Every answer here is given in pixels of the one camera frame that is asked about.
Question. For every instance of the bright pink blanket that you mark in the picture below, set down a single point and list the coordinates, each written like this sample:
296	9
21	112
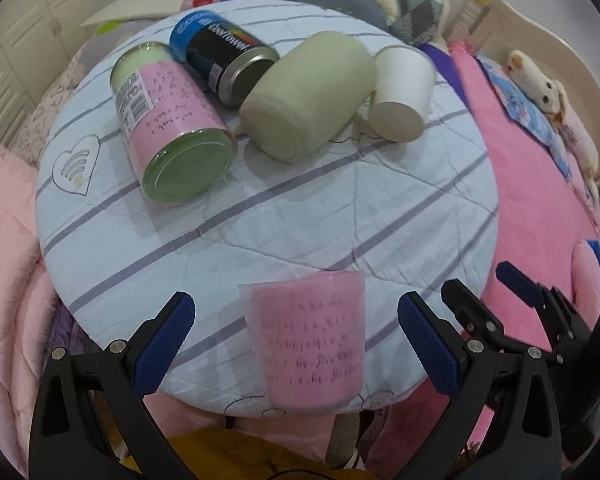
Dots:
540	221

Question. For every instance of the pink translucent plastic cup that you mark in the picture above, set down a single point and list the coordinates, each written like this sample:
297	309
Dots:
309	337

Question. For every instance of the black blue CoolTowel can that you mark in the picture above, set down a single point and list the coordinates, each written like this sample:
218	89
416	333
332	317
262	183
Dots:
227	58

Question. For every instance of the round light blue striped cushion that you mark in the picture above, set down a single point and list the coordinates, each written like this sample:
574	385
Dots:
410	217

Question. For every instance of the beige felt cup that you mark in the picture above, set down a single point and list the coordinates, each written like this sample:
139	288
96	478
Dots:
308	96

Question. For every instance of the pink folded quilt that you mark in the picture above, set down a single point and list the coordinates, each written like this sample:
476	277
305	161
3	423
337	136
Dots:
27	304

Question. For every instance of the cream white headboard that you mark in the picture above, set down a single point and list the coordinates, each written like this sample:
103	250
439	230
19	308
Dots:
562	36

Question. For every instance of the blue cartoon pillow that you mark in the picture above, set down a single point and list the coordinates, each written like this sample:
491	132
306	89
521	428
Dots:
520	109

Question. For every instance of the white heart pattern bedsheet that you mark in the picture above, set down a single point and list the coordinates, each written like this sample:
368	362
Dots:
30	139

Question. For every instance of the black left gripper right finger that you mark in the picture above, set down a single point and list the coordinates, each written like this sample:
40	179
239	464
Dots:
524	440

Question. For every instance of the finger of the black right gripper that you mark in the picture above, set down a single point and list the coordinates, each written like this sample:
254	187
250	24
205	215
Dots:
573	362
478	321

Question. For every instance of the grey flower pattern pillow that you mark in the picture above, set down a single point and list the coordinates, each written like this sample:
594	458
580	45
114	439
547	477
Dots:
119	29

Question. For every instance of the yellow wooden stool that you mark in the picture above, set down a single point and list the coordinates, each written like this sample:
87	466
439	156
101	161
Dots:
221	454

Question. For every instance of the white paper cup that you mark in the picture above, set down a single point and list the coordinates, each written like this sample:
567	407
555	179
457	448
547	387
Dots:
401	102

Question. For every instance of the white wardrobe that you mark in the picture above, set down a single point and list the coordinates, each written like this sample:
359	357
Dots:
38	38

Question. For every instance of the green can with pink label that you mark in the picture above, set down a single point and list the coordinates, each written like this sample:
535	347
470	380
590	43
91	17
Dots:
177	143

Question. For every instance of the white plush dog toy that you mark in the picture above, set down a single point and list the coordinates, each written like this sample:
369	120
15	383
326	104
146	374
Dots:
548	95

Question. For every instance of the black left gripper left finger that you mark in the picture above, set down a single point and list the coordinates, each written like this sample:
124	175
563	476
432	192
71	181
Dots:
67	441

